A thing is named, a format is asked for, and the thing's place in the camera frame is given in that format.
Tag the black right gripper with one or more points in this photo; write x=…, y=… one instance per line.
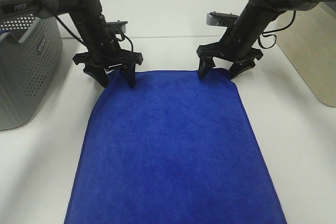
x=231, y=48

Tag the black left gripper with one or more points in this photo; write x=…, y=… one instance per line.
x=102, y=55

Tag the blue microfibre towel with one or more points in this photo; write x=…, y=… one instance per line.
x=173, y=149

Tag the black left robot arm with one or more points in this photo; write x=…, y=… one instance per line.
x=100, y=37

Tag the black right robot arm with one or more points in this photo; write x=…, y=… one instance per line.
x=257, y=15

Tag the grey perforated plastic basket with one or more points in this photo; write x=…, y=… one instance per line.
x=30, y=52

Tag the beige plastic bin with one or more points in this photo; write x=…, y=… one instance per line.
x=309, y=44

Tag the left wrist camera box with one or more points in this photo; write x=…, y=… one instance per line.
x=118, y=27

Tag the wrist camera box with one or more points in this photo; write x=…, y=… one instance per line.
x=221, y=19
x=118, y=27

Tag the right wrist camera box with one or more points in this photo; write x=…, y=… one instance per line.
x=221, y=19

